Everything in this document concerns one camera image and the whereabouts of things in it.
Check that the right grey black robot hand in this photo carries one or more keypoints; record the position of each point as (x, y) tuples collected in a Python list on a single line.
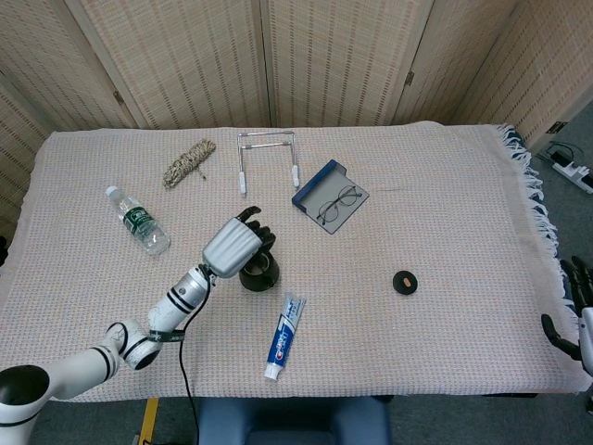
[(587, 338)]

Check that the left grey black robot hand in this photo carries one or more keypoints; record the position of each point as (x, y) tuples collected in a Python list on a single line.
[(229, 248)]

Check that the small black round disc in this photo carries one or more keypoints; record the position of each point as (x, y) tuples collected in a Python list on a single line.
[(401, 287)]

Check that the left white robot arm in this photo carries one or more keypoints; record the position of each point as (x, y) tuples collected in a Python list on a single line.
[(171, 306)]

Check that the clear water bottle green label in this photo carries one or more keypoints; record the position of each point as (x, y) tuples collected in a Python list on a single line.
[(139, 222)]

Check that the open blue glasses case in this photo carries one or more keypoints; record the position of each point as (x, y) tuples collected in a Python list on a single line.
[(308, 192)]

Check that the blue white Crest toothpaste tube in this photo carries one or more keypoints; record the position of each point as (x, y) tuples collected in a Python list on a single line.
[(282, 340)]

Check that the thin-framed eyeglasses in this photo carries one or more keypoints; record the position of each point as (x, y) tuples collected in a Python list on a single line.
[(339, 200)]

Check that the white power strip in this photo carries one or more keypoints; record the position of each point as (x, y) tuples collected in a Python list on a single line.
[(572, 169)]

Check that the blue padded chair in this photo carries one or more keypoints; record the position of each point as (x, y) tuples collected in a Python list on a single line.
[(292, 422)]

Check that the woven folding screen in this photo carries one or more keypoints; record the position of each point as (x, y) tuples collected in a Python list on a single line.
[(185, 60)]

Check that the beige waffle tablecloth with fringe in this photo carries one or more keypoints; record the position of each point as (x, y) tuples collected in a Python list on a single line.
[(440, 208)]

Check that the dark blue under cloth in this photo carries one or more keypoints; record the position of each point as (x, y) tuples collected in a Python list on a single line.
[(521, 139)]

